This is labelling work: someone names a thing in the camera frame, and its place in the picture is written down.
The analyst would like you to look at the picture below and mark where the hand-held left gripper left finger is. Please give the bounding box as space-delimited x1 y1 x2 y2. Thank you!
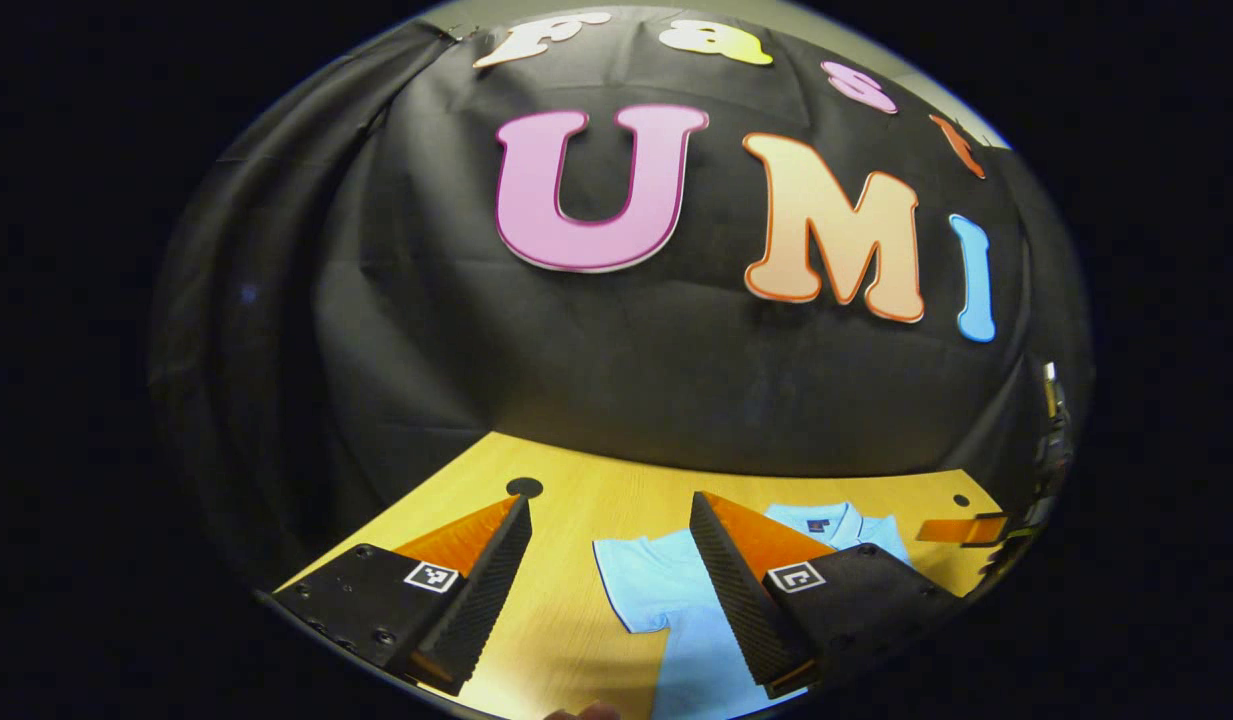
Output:
266 493 534 697

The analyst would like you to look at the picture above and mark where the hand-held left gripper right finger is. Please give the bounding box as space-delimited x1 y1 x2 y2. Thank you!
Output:
688 490 967 701

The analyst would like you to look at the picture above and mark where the light blue T-shirt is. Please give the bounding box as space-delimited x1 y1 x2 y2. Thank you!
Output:
591 500 912 720

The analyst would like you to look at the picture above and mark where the black backdrop cloth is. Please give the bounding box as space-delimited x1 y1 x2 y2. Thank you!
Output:
146 5 1095 601

